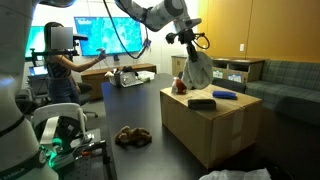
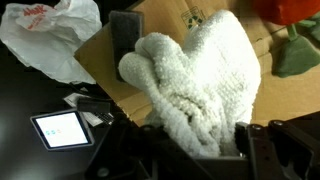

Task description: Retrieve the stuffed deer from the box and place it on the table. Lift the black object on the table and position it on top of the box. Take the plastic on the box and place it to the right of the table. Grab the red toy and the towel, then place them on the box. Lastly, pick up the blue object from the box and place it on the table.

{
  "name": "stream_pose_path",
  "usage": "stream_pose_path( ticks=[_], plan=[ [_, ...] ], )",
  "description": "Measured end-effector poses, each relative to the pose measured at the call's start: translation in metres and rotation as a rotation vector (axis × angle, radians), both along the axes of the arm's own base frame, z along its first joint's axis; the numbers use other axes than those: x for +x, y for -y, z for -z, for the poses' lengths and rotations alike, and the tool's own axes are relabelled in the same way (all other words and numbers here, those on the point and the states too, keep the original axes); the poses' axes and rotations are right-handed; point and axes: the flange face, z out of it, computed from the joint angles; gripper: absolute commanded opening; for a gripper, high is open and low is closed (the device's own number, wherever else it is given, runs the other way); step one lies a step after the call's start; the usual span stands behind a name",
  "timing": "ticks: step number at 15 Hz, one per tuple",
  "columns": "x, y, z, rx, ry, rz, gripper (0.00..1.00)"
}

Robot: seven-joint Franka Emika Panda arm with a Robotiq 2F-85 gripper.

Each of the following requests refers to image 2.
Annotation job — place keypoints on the large cardboard box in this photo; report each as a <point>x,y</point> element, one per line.
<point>283,93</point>

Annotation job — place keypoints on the white terry towel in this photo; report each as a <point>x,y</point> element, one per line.
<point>200,83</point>

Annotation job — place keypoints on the white plastic bag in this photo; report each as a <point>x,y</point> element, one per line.
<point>50,40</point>

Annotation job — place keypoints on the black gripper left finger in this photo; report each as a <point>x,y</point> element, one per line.
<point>133,150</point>

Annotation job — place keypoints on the small black box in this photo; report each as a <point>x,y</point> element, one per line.
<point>93,105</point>

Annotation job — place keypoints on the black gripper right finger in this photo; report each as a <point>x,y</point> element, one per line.
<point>266,146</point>

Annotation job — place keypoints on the white printed paper sheet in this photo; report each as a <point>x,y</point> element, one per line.
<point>91,117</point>

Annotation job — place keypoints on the small white-screen tablet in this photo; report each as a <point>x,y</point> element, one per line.
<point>61,130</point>

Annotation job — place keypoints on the red green plush toy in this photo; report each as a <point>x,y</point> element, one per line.
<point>293,33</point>

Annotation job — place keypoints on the dark grey felt eraser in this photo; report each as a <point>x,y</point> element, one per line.
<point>125,36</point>

